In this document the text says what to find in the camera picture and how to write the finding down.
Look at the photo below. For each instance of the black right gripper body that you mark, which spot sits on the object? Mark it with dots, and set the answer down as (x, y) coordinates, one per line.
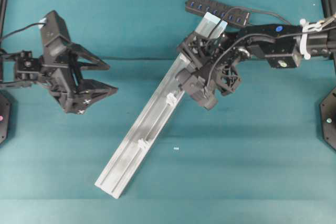
(216, 69)

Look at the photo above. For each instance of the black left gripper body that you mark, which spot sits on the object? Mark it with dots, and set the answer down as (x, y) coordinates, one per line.
(57, 80)

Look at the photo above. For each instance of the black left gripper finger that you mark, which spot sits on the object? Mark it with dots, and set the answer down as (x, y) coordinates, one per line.
(89, 91)
(86, 60)

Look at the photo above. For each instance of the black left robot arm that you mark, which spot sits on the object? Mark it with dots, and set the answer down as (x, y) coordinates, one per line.
(64, 59)

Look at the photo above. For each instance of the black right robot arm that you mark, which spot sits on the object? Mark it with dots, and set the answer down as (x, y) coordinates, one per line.
(283, 46)

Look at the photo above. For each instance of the black USB hub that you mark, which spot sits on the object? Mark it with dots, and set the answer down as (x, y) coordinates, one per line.
(235, 17)

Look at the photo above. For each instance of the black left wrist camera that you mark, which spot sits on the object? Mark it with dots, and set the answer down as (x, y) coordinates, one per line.
(54, 34)

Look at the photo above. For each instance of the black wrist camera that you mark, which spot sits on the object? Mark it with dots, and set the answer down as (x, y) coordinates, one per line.
(54, 34)
(196, 88)

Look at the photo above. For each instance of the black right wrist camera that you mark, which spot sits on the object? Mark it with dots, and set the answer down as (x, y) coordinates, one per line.
(196, 88)

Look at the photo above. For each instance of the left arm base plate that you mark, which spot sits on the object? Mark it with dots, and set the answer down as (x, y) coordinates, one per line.
(5, 115)

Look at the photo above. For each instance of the aluminium extrusion rail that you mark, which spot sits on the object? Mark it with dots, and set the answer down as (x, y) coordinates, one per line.
(143, 133)

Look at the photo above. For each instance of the black metal frame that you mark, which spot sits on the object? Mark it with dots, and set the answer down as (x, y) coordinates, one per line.
(3, 5)

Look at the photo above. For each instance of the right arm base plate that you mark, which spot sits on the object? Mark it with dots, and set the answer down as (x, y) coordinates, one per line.
(327, 112)

